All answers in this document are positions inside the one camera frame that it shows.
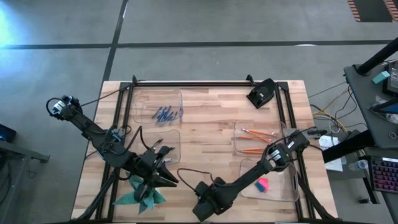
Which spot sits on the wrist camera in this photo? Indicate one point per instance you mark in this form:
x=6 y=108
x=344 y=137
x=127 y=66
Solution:
x=202 y=188
x=165 y=151

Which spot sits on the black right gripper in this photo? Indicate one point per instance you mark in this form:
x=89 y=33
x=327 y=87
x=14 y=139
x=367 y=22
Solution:
x=222 y=197

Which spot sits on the pink eraser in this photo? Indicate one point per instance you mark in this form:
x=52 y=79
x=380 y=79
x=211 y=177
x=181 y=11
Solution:
x=264 y=181

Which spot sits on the small black object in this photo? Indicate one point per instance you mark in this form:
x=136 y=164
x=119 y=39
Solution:
x=363 y=201

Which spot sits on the black aluminium table frame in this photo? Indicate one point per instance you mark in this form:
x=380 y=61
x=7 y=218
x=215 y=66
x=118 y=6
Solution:
x=202 y=84

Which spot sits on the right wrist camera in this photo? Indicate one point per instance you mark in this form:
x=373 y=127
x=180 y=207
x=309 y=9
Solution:
x=202 y=188

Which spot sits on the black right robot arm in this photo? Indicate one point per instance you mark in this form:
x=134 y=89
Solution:
x=267 y=163

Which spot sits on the grey desk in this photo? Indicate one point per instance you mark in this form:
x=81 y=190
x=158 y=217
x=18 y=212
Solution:
x=367 y=93

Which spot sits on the blue printed eraser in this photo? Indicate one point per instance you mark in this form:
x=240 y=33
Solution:
x=259 y=186

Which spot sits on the clear plastic bottle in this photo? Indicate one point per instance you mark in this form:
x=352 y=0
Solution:
x=357 y=165

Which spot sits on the dark tablet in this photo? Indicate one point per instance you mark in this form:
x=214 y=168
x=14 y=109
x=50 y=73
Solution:
x=388 y=107

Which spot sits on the black mat with striped edges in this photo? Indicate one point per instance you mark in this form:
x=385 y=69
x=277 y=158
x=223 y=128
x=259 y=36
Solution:
x=373 y=11

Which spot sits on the clear plastic bag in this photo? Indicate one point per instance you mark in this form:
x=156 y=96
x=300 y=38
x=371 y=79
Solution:
x=392 y=118

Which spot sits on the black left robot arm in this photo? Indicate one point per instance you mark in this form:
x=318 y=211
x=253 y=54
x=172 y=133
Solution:
x=93 y=133

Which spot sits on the dark device with blue light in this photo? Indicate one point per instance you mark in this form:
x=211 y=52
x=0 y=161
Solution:
x=7 y=133

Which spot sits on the white paper sheet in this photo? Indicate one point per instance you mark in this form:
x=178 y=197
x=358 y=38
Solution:
x=331 y=144

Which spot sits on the grey metal side table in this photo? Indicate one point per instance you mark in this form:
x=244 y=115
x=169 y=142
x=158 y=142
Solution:
x=18 y=152

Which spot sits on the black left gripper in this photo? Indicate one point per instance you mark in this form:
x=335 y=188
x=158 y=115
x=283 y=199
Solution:
x=147 y=165

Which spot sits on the black desk beam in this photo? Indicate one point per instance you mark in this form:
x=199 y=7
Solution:
x=348 y=146

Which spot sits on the black pole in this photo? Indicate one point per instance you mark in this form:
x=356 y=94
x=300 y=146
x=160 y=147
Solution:
x=379 y=56

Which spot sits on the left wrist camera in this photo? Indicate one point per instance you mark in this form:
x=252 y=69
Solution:
x=165 y=151

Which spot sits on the dark screen device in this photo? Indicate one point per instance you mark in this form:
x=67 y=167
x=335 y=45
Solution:
x=392 y=77

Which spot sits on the black keyboard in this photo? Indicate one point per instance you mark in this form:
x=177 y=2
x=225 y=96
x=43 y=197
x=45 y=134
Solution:
x=385 y=174

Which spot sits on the green artificial succulent plant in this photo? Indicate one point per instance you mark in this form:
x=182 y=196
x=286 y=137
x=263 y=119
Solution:
x=152 y=200

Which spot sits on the black hole punch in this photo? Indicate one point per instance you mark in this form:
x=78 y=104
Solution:
x=261 y=93

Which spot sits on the teal box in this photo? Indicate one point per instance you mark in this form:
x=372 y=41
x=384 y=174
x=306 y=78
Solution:
x=381 y=77

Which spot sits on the clear plastic bin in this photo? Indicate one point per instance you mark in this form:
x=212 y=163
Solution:
x=280 y=127
x=174 y=140
x=143 y=102
x=280 y=189

